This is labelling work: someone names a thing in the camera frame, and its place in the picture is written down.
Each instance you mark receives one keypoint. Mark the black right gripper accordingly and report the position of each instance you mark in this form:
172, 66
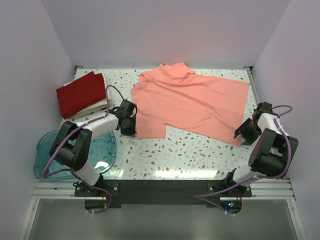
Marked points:
248, 139

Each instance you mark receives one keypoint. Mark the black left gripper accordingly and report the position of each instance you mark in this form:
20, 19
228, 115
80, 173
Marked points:
131, 132

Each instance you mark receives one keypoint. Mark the salmon pink t-shirt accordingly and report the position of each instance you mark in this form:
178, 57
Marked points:
174, 95

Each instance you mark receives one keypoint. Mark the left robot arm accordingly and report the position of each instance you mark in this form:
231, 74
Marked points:
70, 131

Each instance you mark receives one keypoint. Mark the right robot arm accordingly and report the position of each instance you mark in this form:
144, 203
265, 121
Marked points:
272, 154

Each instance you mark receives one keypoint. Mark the folded cream t-shirt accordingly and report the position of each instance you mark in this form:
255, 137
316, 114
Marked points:
95, 107

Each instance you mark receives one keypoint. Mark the blue transparent plastic bin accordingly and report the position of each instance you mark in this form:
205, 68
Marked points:
100, 153

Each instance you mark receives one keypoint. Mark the folded red t-shirt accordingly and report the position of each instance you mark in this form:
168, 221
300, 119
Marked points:
81, 96

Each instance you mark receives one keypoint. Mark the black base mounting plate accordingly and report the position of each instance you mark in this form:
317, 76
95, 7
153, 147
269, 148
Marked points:
146, 192

